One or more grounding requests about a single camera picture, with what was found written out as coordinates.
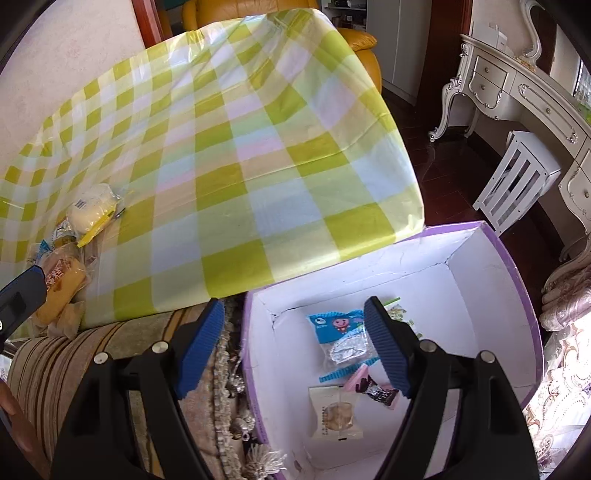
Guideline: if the white bun packet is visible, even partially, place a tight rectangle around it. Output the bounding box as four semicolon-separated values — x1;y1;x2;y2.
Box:
65;183;134;247

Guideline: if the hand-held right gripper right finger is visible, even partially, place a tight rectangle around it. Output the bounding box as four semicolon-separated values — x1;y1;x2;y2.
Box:
363;296;541;480

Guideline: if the brown striped sofa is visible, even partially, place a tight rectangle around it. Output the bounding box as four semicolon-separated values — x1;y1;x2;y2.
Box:
7;305;259;480

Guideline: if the green checked tablecloth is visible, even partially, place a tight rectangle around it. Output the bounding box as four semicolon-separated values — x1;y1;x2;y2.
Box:
0;9;426;333

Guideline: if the green white snack packet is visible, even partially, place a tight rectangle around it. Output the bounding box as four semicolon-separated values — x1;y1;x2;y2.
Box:
387;298;423;340

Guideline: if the pink ornate bed frame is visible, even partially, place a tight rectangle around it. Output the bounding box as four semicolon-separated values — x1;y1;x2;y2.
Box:
540;240;591;330

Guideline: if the white shelf unit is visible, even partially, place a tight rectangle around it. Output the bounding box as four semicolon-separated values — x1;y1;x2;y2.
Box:
323;0;370;33

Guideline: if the ornate white mirror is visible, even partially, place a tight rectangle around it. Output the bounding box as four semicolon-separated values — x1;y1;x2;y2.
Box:
517;0;591;121

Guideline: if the white wardrobe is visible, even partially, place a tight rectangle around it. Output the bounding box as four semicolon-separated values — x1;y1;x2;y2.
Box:
376;0;435;104

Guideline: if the red wooden door frame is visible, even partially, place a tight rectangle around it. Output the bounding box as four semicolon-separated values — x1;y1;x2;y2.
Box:
131;0;174;49

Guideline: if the beige tassel trim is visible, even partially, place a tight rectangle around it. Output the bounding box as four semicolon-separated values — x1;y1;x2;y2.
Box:
203;305;287;480

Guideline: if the white slatted stool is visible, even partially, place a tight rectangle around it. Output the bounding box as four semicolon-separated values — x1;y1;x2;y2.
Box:
473;130;561;236

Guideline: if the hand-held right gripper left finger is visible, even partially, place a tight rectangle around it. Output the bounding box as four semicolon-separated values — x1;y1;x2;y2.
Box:
51;298;227;480

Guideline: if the white ornate dressing table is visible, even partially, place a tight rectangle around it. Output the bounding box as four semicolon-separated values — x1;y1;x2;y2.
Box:
427;32;591;241

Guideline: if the small yellow white packet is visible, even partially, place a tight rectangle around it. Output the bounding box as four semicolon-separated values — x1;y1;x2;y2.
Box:
53;219;77;245

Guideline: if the purple white cardboard box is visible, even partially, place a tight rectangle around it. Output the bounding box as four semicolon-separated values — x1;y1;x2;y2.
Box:
240;220;543;480

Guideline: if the floral embroidered cloth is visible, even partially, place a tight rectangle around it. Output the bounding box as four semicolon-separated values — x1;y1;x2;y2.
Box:
522;314;591;472

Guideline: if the orange bread packet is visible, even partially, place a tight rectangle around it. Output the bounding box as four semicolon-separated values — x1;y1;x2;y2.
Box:
34;244;90;324

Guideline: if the person's left forearm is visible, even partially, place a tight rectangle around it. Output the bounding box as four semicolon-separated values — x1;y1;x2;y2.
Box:
0;383;51;480

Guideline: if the yellow leather armchair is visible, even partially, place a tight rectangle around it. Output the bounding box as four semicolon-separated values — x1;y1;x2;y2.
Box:
181;0;383;93

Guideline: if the white round pastry packet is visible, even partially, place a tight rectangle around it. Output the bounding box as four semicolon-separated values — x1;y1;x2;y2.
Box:
308;385;363;441

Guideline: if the pink dark-print snack packet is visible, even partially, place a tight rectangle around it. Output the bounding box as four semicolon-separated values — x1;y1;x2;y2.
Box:
344;364;400;409

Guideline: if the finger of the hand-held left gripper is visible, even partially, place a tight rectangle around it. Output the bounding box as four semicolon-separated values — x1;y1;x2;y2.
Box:
0;265;47;342

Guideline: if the blue cartoon snack packet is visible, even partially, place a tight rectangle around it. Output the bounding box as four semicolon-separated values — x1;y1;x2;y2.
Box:
306;308;377;384

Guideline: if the beige snack packet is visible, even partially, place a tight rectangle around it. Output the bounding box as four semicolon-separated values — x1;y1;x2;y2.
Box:
48;300;86;340

